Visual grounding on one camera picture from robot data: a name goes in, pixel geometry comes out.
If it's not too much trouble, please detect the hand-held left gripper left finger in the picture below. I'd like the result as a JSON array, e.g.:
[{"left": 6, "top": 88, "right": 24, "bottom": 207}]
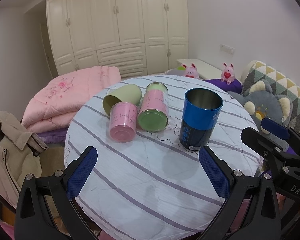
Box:
[{"left": 15, "top": 145, "right": 98, "bottom": 240}]

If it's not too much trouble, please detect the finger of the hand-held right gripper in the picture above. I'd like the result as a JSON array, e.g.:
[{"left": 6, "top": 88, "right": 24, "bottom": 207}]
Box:
[
  {"left": 241, "top": 127, "right": 300, "bottom": 171},
  {"left": 261, "top": 117, "right": 300, "bottom": 155}
]

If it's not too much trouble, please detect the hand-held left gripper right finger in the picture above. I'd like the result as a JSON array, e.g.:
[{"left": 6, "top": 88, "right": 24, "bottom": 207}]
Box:
[{"left": 199, "top": 145, "right": 282, "bottom": 240}]

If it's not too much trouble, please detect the pink cup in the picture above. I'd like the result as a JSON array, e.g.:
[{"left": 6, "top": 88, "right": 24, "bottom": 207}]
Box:
[{"left": 109, "top": 102, "right": 138, "bottom": 143}]

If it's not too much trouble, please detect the clear cup with green base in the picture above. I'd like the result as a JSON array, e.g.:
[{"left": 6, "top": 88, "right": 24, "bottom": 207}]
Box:
[{"left": 137, "top": 82, "right": 169, "bottom": 132}]

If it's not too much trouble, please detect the pale green cup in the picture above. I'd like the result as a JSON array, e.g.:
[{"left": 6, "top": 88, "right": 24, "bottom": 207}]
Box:
[{"left": 102, "top": 84, "right": 142, "bottom": 115}]

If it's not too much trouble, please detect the blue metal cup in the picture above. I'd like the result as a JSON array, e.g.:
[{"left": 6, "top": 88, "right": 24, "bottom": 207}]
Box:
[{"left": 179, "top": 88, "right": 223, "bottom": 152}]

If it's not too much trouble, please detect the grey bear plush cushion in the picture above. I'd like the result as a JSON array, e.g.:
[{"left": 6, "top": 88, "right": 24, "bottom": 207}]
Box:
[{"left": 227, "top": 79, "right": 294, "bottom": 145}]

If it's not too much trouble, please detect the purple bed sheet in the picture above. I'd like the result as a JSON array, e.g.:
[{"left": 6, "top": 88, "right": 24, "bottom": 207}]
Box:
[{"left": 37, "top": 127, "right": 70, "bottom": 144}]

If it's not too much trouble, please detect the triangle patterned cushion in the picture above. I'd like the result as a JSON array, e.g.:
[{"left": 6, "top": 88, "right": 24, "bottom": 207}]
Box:
[{"left": 241, "top": 60, "right": 300, "bottom": 140}]

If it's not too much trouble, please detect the striped white tablecloth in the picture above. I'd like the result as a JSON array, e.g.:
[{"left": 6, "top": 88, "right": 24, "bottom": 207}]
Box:
[{"left": 64, "top": 74, "right": 264, "bottom": 240}]

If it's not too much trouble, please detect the pink bunny plush toy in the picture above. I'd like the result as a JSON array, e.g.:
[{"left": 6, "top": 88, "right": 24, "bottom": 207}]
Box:
[
  {"left": 220, "top": 62, "right": 235, "bottom": 85},
  {"left": 182, "top": 62, "right": 199, "bottom": 79}
]

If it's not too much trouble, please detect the beige jacket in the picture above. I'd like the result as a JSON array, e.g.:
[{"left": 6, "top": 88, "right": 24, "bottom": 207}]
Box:
[{"left": 0, "top": 111, "right": 49, "bottom": 209}]

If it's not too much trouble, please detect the purple pillow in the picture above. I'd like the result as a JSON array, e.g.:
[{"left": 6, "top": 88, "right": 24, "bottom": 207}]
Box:
[{"left": 205, "top": 77, "right": 243, "bottom": 93}]

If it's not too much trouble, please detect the folded pink quilt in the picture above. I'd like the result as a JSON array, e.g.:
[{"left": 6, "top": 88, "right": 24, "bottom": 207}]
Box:
[{"left": 21, "top": 66, "right": 122, "bottom": 133}]

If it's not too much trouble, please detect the white bedside cabinet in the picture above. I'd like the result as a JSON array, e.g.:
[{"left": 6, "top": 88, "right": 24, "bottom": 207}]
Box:
[{"left": 176, "top": 59, "right": 225, "bottom": 80}]

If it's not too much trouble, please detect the cream wardrobe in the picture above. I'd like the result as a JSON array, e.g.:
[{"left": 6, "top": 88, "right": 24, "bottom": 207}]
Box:
[{"left": 45, "top": 0, "right": 190, "bottom": 78}]

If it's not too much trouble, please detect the white wall socket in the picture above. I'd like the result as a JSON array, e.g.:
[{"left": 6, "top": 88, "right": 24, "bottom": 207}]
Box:
[{"left": 220, "top": 44, "right": 235, "bottom": 55}]

